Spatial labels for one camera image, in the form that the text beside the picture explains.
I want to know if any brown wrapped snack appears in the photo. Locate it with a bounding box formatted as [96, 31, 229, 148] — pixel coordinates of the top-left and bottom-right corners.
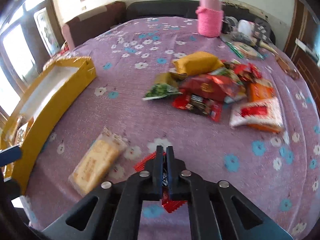
[275, 55, 300, 80]

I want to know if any white red snack packet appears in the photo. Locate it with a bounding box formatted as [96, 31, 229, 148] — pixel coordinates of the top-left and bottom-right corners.
[229, 97, 285, 133]

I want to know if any glass window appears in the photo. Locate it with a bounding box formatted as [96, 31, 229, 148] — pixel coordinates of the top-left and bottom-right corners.
[0, 0, 65, 120]

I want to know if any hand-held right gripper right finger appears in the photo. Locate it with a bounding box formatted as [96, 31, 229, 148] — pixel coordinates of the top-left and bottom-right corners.
[166, 146, 294, 240]

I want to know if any wooden door frame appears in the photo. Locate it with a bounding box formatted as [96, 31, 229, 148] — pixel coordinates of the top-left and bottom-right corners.
[284, 0, 320, 55]

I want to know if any pile of small candies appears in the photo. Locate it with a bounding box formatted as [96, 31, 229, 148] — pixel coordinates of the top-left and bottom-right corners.
[220, 60, 263, 83]

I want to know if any green snack packet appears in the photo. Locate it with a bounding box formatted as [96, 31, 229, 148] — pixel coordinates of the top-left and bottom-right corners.
[142, 72, 183, 102]

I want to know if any black sofa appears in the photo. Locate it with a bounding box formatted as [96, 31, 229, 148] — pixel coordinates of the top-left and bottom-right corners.
[126, 0, 250, 22]

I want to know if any dark red chocolate packet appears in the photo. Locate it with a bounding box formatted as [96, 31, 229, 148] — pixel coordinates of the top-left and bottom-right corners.
[171, 92, 223, 122]

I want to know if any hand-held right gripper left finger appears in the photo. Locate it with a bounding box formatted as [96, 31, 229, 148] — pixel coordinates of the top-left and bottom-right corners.
[41, 145, 164, 240]

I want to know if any white device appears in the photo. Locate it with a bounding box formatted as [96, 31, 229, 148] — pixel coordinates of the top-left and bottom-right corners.
[295, 39, 318, 55]

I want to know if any wooden cabinet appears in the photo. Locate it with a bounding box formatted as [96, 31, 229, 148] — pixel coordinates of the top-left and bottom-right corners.
[291, 39, 320, 90]

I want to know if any orange snack packet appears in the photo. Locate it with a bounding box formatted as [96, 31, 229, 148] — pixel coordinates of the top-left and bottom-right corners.
[247, 79, 275, 103]

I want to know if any yellow cardboard box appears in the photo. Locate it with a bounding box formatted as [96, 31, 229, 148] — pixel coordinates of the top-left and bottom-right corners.
[0, 56, 97, 195]

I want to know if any yellow snack packet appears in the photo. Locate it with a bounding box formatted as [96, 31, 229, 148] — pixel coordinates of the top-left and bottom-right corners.
[173, 51, 225, 76]

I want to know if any brown armchair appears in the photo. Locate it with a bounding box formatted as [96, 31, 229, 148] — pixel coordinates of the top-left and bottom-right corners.
[61, 1, 127, 52]

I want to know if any pink knitted-sleeve bottle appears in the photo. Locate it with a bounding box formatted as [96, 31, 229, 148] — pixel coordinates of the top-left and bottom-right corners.
[196, 0, 225, 37]

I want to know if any cream handled tool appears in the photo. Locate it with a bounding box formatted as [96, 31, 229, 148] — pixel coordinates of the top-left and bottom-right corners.
[252, 39, 278, 54]

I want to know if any large red snack packet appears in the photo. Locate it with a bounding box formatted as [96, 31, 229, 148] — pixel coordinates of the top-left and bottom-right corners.
[179, 74, 247, 102]

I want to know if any purple floral tablecloth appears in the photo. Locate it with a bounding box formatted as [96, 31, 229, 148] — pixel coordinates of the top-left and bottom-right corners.
[25, 17, 320, 240]

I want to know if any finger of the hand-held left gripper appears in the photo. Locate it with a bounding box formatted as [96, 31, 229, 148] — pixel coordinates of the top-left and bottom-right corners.
[0, 146, 23, 167]

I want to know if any green white flat packet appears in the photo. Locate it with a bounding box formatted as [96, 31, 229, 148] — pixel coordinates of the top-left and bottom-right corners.
[226, 41, 264, 60]

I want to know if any clear biscuit packet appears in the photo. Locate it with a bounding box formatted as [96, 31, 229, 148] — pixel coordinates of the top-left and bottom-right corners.
[68, 127, 128, 197]

